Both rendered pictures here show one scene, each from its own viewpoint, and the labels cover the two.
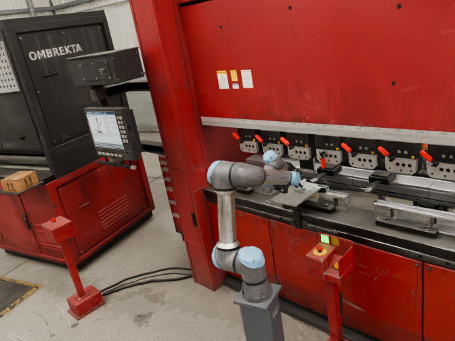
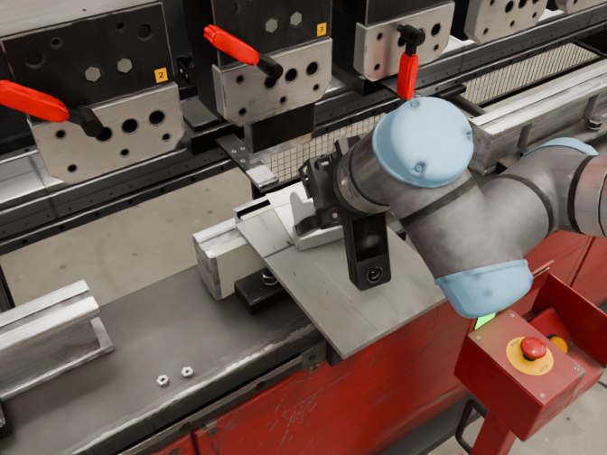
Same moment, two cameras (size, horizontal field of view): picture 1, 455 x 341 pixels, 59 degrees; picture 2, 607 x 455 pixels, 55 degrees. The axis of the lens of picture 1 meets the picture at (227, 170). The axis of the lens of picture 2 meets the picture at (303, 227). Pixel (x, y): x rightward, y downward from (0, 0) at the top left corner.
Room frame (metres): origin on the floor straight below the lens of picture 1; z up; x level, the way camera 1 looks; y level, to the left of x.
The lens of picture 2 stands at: (2.13, 0.17, 1.56)
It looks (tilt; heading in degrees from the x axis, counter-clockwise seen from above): 43 degrees down; 279
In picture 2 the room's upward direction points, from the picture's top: straight up
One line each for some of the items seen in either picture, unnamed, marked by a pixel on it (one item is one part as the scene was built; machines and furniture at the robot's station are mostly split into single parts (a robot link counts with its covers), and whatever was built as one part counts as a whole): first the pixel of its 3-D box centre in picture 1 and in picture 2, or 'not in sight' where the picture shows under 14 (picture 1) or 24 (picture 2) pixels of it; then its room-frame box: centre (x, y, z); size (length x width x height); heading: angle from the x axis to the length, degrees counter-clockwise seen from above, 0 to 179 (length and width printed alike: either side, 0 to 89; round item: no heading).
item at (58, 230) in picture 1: (71, 265); not in sight; (2.82, 1.35, 0.41); 0.25 x 0.20 x 0.83; 133
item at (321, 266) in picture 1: (329, 258); (537, 348); (1.83, -0.45, 0.75); 0.20 x 0.16 x 0.18; 44
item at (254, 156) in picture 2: (307, 164); (280, 124); (2.27, -0.48, 1.13); 0.10 x 0.02 x 0.10; 43
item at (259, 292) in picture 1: (255, 284); not in sight; (1.62, -0.04, 0.82); 0.15 x 0.15 x 0.10
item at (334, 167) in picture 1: (323, 172); (229, 139); (2.38, -0.60, 1.01); 0.26 x 0.12 x 0.05; 133
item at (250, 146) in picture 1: (251, 139); not in sight; (2.58, -0.19, 1.26); 0.15 x 0.09 x 0.17; 43
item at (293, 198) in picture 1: (295, 194); (340, 257); (2.17, -0.37, 1.00); 0.26 x 0.18 x 0.01; 133
